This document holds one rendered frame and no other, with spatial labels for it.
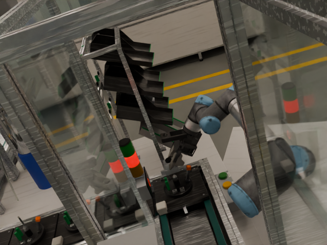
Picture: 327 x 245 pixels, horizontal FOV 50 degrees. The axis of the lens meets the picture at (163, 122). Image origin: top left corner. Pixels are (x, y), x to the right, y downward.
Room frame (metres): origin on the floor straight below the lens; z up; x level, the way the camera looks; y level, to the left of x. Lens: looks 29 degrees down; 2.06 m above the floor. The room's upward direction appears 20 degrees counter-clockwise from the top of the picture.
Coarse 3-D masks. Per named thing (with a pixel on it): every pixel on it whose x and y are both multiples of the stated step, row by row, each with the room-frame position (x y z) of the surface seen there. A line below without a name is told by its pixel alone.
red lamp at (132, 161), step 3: (135, 153) 1.11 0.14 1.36; (132, 156) 1.10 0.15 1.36; (135, 156) 1.11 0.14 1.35; (126, 159) 1.10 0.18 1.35; (129, 159) 1.10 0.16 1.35; (132, 159) 1.10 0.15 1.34; (135, 159) 1.10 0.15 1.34; (138, 159) 1.12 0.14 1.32; (129, 162) 1.10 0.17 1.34; (132, 162) 1.10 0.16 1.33; (135, 162) 1.10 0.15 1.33; (138, 162) 1.11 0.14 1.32; (129, 165) 1.10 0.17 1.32; (132, 165) 1.10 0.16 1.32; (135, 165) 1.10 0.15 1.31
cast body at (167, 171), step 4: (164, 160) 1.32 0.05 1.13; (168, 160) 1.30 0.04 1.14; (164, 164) 1.29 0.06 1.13; (168, 164) 1.29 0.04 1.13; (164, 168) 1.31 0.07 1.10; (168, 168) 1.29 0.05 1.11; (172, 168) 1.29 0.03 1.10; (176, 168) 1.29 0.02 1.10; (164, 172) 1.30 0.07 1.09; (168, 172) 1.29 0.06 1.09; (172, 172) 1.29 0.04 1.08; (176, 172) 1.29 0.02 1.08
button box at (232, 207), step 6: (216, 174) 1.32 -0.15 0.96; (228, 174) 1.29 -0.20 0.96; (222, 180) 1.26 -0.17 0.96; (228, 180) 1.25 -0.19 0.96; (222, 186) 1.22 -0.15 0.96; (222, 192) 1.18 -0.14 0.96; (228, 198) 1.14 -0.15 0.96; (228, 204) 1.11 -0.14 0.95; (234, 204) 1.11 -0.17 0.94; (234, 210) 1.11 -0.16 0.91
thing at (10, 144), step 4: (0, 128) 2.19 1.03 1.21; (0, 132) 2.19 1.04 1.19; (4, 132) 2.19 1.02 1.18; (4, 136) 2.20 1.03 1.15; (8, 140) 2.19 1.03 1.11; (8, 144) 2.19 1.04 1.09; (12, 144) 2.19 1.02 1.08; (12, 148) 2.19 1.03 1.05; (16, 152) 2.19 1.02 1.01; (16, 156) 2.19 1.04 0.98; (20, 160) 2.20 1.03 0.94; (24, 168) 2.19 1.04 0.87
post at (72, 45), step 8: (56, 8) 1.11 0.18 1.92; (72, 40) 1.11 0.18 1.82; (72, 48) 1.11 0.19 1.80; (80, 56) 1.13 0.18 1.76; (80, 64) 1.11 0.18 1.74; (88, 80) 1.11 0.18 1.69; (96, 96) 1.11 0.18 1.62; (104, 112) 1.11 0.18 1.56; (104, 120) 1.11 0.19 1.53; (112, 128) 1.12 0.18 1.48; (112, 136) 1.11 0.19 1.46; (120, 152) 1.11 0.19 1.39; (128, 168) 1.11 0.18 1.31; (152, 216) 1.12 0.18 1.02
